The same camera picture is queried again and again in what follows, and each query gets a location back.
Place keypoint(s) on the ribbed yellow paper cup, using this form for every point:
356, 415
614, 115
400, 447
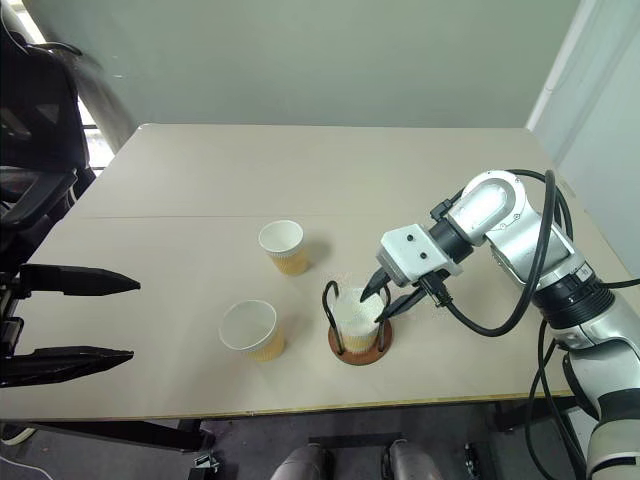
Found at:
357, 315
283, 245
250, 327

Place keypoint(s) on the black mesh office chair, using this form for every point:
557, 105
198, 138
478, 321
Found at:
40, 115

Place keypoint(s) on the dark rounded grey shape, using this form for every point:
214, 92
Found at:
300, 464
412, 461

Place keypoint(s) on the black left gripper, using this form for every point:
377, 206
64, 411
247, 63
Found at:
9, 330

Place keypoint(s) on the brown round cup holder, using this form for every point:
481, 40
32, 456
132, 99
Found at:
361, 358

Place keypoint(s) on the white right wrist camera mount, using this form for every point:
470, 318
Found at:
411, 255

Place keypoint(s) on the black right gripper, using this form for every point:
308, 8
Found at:
434, 286

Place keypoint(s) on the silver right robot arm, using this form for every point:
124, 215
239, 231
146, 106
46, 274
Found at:
505, 235

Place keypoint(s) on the black table frame bar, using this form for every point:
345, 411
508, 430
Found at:
125, 436

